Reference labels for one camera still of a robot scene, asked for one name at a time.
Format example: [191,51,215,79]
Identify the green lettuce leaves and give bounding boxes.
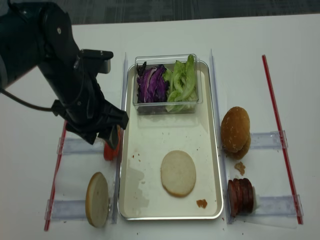
[162,54,198,113]

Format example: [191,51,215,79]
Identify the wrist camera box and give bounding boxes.
[73,49,114,76]

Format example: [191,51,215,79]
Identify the upper left clear holder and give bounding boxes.
[57,137,105,155]

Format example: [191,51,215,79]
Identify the clear holder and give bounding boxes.
[57,137,105,155]
[44,199,86,221]
[253,195,304,217]
[250,130,288,150]

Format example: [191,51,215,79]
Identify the white metal tray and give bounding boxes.
[118,61,224,220]

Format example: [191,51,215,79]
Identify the lower right clear holder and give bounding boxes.
[253,195,304,217]

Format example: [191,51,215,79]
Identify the red strip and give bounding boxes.
[44,120,67,232]
[261,54,304,225]

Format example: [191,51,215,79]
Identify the brown crumb on tray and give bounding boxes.
[196,199,208,209]

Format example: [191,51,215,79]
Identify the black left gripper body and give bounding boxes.
[51,72,118,146]

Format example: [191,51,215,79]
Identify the left red strip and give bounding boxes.
[44,120,67,232]

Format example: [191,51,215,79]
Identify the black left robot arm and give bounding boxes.
[0,2,129,149]

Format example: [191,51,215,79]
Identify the bread crumb on table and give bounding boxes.
[234,161,246,176]

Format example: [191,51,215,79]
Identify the purple cabbage leaves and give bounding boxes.
[136,61,169,103]

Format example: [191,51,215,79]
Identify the lower left clear holder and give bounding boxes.
[44,199,86,221]

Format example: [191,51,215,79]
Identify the upper right clear holder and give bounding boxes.
[250,130,288,150]

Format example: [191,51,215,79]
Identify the stack of meat patties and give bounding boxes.
[227,178,255,218]

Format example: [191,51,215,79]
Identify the white plastic pusher block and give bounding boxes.
[252,186,260,213]

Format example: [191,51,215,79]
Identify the bun slice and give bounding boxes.
[85,172,109,228]
[160,150,197,198]

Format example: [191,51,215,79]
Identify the right long clear rail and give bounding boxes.
[209,49,233,225]

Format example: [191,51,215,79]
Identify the left tomato slice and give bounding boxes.
[103,143,118,161]

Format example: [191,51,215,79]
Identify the upper sesame bun top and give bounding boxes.
[220,106,250,153]

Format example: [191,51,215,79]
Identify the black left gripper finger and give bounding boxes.
[98,125,119,150]
[104,100,129,130]

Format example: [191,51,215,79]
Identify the right red strip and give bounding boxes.
[261,54,304,225]

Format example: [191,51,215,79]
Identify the lower bun top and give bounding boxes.
[225,135,251,160]

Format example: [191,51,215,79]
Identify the clear plastic container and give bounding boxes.
[132,54,202,115]

